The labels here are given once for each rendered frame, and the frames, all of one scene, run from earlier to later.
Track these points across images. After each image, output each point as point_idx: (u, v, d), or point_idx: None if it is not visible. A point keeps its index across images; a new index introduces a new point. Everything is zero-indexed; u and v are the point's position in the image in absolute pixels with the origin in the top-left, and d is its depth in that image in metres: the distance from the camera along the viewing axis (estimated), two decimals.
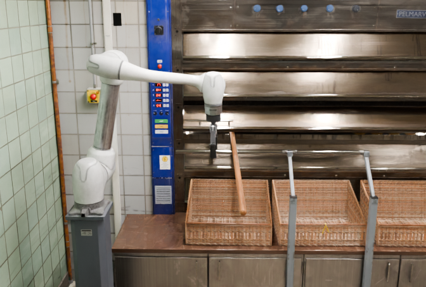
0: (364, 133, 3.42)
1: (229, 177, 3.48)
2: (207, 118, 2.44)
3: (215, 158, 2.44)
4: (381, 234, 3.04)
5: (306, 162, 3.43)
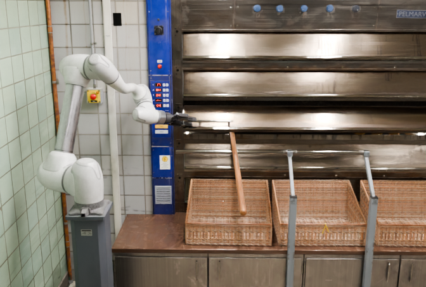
0: (364, 133, 3.42)
1: (229, 177, 3.48)
2: None
3: (191, 125, 3.31)
4: (381, 234, 3.04)
5: (306, 162, 3.43)
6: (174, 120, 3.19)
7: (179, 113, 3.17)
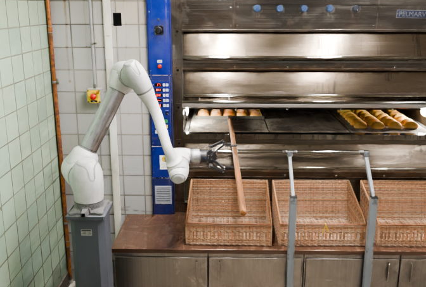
0: (364, 133, 3.42)
1: (229, 177, 3.48)
2: None
3: None
4: (381, 234, 3.04)
5: (306, 162, 3.43)
6: (212, 155, 2.84)
7: (212, 144, 2.85)
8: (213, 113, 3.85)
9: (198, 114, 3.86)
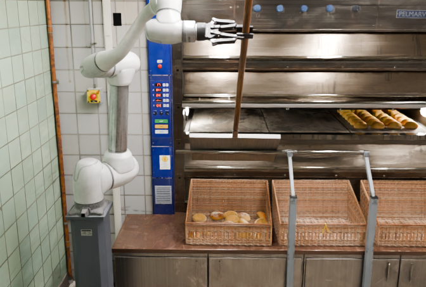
0: (364, 133, 3.42)
1: (229, 177, 3.48)
2: (200, 40, 2.03)
3: (253, 35, 2.00)
4: (381, 234, 3.04)
5: (306, 162, 3.43)
6: (212, 26, 2.00)
7: (217, 21, 2.05)
8: (213, 215, 3.38)
9: None
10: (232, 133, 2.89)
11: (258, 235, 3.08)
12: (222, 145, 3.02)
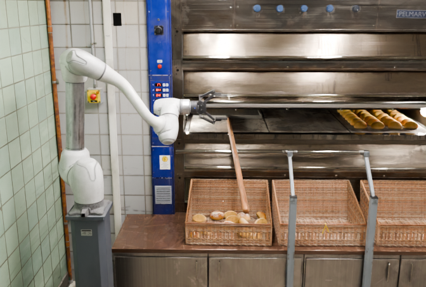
0: (364, 133, 3.42)
1: (229, 177, 3.48)
2: None
3: (227, 119, 2.80)
4: (381, 234, 3.04)
5: (306, 162, 3.43)
6: (202, 105, 2.77)
7: (202, 94, 2.78)
8: (213, 215, 3.38)
9: None
10: None
11: (258, 235, 3.08)
12: (218, 114, 3.97)
